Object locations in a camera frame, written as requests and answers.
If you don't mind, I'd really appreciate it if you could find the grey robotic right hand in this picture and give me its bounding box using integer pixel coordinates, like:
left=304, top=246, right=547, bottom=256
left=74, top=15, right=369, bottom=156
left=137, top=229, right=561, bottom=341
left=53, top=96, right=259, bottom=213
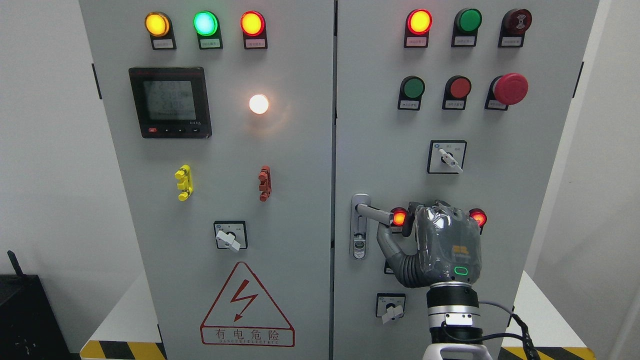
left=376, top=200, right=482, bottom=289

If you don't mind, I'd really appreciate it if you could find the silver cabinet door handle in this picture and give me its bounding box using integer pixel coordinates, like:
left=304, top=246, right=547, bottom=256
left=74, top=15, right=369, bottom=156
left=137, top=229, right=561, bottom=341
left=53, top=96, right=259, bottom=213
left=349, top=193, right=394, bottom=260

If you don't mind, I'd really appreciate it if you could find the right grey cabinet door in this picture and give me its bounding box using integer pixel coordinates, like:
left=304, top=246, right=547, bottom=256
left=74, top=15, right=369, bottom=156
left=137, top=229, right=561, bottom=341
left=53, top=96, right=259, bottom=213
left=333, top=0, right=599, bottom=360

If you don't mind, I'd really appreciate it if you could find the grey cabinet door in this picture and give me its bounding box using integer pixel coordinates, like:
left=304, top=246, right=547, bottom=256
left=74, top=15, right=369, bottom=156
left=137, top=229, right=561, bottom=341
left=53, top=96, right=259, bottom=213
left=79, top=0, right=334, bottom=360
left=333, top=0, right=599, bottom=360

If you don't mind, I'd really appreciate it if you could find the left grey cabinet door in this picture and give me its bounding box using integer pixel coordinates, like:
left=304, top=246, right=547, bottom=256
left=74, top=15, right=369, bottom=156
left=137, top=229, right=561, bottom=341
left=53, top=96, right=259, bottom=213
left=79, top=0, right=334, bottom=360

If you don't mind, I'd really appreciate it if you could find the red lit light lower right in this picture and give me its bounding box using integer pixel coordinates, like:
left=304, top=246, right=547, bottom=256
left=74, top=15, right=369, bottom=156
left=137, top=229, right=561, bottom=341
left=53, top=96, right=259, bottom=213
left=469, top=208, right=488, bottom=229

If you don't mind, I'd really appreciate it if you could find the red lit light lower left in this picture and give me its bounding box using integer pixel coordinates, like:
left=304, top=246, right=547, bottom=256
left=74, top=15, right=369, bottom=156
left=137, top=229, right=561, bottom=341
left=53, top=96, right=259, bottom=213
left=390, top=207, right=408, bottom=228

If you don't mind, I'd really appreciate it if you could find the red push button upper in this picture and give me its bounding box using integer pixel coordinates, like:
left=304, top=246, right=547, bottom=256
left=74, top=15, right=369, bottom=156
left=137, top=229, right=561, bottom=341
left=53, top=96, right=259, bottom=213
left=445, top=75, right=472, bottom=100

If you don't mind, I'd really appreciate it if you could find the green push button upper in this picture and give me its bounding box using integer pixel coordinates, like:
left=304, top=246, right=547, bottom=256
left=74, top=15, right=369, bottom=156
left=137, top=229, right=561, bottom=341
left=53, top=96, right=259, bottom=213
left=400, top=75, right=425, bottom=100

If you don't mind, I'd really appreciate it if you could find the red emergency stop button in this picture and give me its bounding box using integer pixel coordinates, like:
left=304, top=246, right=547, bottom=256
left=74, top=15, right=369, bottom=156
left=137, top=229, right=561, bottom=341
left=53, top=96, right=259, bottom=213
left=491, top=72, right=530, bottom=106

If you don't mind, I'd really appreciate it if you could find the red terminal connector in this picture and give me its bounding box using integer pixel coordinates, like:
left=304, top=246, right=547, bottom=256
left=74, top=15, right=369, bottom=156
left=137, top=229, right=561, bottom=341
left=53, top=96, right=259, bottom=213
left=258, top=165, right=272, bottom=202

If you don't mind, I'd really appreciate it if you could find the red electric hazard sign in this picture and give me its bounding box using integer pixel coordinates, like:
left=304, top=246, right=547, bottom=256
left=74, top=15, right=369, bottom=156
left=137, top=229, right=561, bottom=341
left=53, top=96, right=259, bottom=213
left=199, top=261, right=296, bottom=347

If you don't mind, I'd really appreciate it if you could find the green light top right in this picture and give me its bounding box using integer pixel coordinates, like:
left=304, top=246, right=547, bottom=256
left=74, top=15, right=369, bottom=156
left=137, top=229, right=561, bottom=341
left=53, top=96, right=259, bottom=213
left=454, top=7, right=483, bottom=34

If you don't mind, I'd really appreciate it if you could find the red lit light top right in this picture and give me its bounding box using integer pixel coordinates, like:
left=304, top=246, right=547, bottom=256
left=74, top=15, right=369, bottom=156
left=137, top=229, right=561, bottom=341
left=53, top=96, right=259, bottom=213
left=406, top=8, right=433, bottom=36

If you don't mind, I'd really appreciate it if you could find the white lit indicator light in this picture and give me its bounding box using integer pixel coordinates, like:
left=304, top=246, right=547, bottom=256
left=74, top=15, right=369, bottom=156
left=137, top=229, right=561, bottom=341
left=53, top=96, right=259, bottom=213
left=248, top=93, right=270, bottom=115

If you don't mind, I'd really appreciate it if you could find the yellow terminal connector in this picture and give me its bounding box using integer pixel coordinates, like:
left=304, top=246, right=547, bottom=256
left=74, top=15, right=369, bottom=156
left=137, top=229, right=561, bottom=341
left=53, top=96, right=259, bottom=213
left=174, top=164, right=194, bottom=202

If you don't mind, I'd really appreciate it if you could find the red lit indicator light left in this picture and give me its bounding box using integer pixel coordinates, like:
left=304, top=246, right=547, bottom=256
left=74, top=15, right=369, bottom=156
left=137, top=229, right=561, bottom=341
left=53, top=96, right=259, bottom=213
left=240, top=10, right=266, bottom=37

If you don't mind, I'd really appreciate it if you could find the black digital power meter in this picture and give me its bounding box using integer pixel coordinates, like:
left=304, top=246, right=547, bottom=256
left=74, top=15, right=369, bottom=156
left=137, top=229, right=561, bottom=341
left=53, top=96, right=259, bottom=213
left=128, top=66, right=212, bottom=139

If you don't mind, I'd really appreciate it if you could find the green lit indicator light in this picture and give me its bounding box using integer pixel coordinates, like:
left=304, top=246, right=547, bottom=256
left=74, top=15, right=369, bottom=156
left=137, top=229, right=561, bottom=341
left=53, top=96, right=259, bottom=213
left=193, top=10, right=219, bottom=37

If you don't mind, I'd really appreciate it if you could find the yellow indicator light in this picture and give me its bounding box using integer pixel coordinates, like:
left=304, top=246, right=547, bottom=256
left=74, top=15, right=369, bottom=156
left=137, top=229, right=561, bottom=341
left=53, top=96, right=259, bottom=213
left=144, top=11, right=170, bottom=38

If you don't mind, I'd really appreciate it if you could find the black box with antenna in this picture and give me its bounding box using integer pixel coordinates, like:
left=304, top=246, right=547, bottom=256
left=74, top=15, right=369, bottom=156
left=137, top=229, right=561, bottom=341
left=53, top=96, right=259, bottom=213
left=0, top=250, right=74, bottom=360

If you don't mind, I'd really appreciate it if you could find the upper right selector switch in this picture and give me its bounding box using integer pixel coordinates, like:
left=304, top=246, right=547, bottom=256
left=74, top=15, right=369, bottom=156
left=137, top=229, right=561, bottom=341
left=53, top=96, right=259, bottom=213
left=427, top=140, right=467, bottom=174

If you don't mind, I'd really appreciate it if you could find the bottom white selector switch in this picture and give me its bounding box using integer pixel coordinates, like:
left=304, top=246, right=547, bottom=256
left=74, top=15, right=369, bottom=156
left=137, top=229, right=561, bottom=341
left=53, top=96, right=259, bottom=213
left=375, top=292, right=406, bottom=325

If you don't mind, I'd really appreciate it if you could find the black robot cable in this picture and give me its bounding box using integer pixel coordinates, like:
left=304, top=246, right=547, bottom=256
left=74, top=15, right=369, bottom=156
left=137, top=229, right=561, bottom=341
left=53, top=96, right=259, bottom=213
left=477, top=300, right=541, bottom=360

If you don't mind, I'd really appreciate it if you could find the left door selector switch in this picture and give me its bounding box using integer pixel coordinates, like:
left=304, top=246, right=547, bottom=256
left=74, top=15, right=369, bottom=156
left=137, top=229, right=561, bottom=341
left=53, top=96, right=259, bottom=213
left=212, top=220, right=249, bottom=253

